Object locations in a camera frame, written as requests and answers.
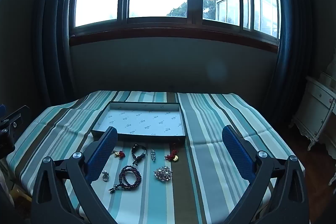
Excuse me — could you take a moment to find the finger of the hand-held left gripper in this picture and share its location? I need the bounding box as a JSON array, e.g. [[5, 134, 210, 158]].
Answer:
[[0, 105, 30, 132]]

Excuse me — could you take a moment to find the black cord bracelet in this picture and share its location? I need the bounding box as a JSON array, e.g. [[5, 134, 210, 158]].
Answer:
[[131, 144, 147, 165]]

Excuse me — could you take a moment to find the striped tablecloth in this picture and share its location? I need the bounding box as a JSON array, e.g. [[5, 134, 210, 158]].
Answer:
[[5, 90, 306, 224]]

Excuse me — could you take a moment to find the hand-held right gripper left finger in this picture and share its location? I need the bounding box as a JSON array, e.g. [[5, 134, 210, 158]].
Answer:
[[31, 126, 118, 224]]

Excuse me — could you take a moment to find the dark curtain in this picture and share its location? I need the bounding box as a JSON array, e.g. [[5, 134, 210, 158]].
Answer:
[[33, 0, 80, 107], [262, 0, 309, 111]]

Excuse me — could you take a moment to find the purple bead bracelet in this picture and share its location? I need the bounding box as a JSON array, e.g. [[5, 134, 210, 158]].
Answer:
[[108, 165, 142, 194]]

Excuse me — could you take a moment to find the white cabinet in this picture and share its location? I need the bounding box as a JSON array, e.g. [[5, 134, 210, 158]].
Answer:
[[289, 56, 336, 151]]

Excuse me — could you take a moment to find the shallow printed box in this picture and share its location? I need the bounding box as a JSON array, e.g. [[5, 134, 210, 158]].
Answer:
[[91, 101, 187, 143]]

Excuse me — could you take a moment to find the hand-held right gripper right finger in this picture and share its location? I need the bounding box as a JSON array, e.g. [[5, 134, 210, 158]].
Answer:
[[222, 125, 306, 224]]

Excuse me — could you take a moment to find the large pearl flower brooch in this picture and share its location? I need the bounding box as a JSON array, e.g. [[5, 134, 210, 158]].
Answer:
[[154, 166, 173, 182]]

